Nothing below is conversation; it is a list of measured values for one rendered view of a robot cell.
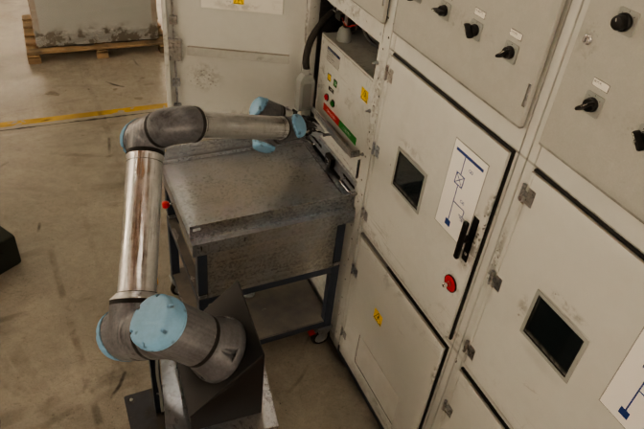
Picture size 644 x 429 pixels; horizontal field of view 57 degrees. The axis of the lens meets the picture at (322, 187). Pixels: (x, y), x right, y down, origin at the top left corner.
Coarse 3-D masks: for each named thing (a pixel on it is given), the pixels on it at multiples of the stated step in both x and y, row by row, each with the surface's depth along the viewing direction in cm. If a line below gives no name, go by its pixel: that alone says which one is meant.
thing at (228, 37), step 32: (192, 0) 256; (224, 0) 253; (256, 0) 253; (288, 0) 255; (192, 32) 264; (224, 32) 264; (256, 32) 264; (288, 32) 264; (192, 64) 273; (224, 64) 273; (256, 64) 273; (288, 64) 273; (192, 96) 283; (224, 96) 282; (256, 96) 282; (288, 96) 282
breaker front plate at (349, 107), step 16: (336, 48) 245; (320, 64) 262; (352, 64) 235; (320, 80) 265; (336, 80) 250; (352, 80) 237; (368, 80) 225; (320, 96) 268; (336, 96) 253; (352, 96) 240; (368, 96) 227; (320, 112) 271; (336, 112) 255; (352, 112) 242; (336, 128) 258; (352, 128) 245; (336, 144) 261; (352, 144) 247; (352, 160) 250
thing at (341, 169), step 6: (312, 138) 281; (324, 144) 271; (324, 150) 272; (330, 150) 266; (324, 156) 273; (336, 156) 263; (336, 162) 261; (336, 168) 262; (342, 168) 257; (342, 174) 258; (348, 174) 253; (348, 180) 254; (354, 180) 249; (348, 186) 255; (354, 186) 250
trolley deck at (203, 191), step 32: (192, 160) 264; (224, 160) 266; (256, 160) 269; (288, 160) 271; (192, 192) 245; (224, 192) 247; (256, 192) 249; (288, 192) 251; (320, 192) 253; (192, 224) 229; (288, 224) 235; (320, 224) 241
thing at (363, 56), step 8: (336, 32) 257; (360, 32) 260; (336, 40) 249; (352, 40) 251; (360, 40) 252; (376, 40) 254; (344, 48) 244; (352, 48) 244; (360, 48) 245; (368, 48) 246; (376, 48) 247; (352, 56) 237; (360, 56) 238; (368, 56) 239; (376, 56) 240; (360, 64) 232; (368, 64) 233; (368, 72) 226
